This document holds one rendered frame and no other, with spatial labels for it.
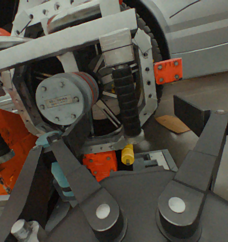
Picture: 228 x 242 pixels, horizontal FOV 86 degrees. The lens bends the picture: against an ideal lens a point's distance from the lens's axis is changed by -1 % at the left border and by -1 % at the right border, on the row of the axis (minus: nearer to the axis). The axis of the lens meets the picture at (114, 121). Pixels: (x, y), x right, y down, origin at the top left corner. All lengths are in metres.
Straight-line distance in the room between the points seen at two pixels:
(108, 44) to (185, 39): 0.72
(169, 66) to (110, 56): 0.28
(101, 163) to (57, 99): 0.36
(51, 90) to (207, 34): 0.86
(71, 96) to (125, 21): 0.19
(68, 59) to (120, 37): 0.29
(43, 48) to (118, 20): 0.14
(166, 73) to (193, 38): 0.49
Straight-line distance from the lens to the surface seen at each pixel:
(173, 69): 0.47
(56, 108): 0.36
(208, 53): 0.97
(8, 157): 0.42
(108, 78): 0.55
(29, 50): 0.31
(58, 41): 0.28
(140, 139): 0.26
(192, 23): 0.94
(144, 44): 0.45
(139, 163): 1.00
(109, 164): 0.59
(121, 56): 0.22
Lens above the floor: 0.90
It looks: 22 degrees down
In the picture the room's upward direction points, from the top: 14 degrees counter-clockwise
